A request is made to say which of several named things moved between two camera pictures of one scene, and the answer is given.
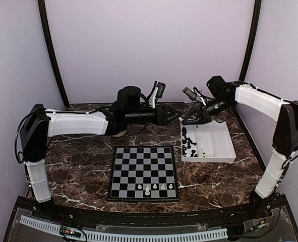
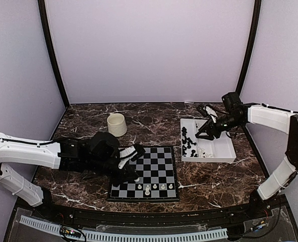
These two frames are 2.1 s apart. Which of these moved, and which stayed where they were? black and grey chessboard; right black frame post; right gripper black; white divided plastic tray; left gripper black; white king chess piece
Moved: left gripper black; right gripper black
Stayed: right black frame post; black and grey chessboard; white king chess piece; white divided plastic tray
